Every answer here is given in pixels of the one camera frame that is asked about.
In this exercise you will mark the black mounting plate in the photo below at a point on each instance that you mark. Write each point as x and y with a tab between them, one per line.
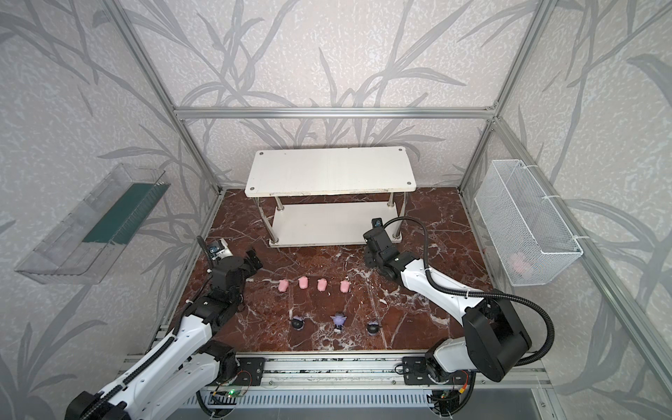
416	372
250	372

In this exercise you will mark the pink toy in basket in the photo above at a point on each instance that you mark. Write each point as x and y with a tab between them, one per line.
521	265

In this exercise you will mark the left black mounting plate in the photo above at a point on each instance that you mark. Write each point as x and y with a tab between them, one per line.
250	372

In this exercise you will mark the white wire mesh basket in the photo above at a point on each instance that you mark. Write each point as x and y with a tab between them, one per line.
521	218

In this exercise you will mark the aluminium frame crossbar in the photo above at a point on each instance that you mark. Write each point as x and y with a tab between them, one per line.
337	112

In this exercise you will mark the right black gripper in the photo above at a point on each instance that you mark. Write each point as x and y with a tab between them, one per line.
378	240

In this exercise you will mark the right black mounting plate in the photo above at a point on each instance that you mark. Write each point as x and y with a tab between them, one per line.
416	372

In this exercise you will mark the purple figure toy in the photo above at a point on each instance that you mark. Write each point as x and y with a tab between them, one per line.
339	320

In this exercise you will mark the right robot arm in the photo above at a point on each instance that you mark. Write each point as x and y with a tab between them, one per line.
494	337

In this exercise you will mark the clear plastic wall bin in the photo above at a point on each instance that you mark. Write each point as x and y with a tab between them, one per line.
84	246

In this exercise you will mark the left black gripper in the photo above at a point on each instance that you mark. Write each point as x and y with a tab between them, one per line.
248	260

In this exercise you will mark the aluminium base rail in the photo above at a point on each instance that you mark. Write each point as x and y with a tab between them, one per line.
369	370

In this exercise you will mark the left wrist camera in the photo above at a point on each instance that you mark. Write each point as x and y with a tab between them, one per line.
219	249

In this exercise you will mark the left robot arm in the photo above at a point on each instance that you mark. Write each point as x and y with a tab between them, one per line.
186	360

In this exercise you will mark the white two-tier shelf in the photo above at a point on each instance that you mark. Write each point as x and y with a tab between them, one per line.
279	174

